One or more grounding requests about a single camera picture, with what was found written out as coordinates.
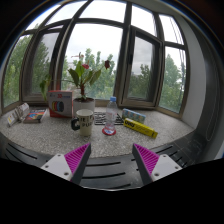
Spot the small white yellow box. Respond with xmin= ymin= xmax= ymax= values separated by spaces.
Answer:
xmin=7 ymin=112 xmax=18 ymax=126

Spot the dark colourful book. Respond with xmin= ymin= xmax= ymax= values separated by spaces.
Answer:
xmin=23 ymin=109 xmax=47 ymax=124

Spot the dark window frame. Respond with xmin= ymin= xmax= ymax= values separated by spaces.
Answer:
xmin=0 ymin=0 xmax=189 ymax=117

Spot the light blue patterned box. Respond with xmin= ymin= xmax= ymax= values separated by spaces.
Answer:
xmin=122 ymin=109 xmax=146 ymax=124

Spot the cream mug with black handle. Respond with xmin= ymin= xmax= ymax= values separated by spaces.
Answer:
xmin=71 ymin=109 xmax=93 ymax=136

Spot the white packet behind bottle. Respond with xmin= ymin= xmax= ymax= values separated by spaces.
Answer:
xmin=15 ymin=103 xmax=29 ymax=121

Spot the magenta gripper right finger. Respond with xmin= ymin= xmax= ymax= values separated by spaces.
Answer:
xmin=131 ymin=143 xmax=184 ymax=186

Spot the black lattice trivet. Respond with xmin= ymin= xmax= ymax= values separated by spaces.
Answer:
xmin=94 ymin=112 xmax=124 ymax=125

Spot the red filament box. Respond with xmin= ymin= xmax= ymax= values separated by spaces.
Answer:
xmin=48 ymin=90 xmax=73 ymax=118

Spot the clear plastic water bottle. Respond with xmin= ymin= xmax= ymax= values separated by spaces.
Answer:
xmin=104 ymin=96 xmax=118 ymax=131

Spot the red round coaster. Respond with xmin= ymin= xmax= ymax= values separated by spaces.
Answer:
xmin=102 ymin=128 xmax=116 ymax=136

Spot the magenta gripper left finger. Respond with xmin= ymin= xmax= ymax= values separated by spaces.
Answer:
xmin=40 ymin=142 xmax=92 ymax=185

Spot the yellow glue box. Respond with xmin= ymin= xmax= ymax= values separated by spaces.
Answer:
xmin=124 ymin=118 xmax=158 ymax=138

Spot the white pot with green plant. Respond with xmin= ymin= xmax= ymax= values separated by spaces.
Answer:
xmin=39 ymin=52 xmax=112 ymax=118

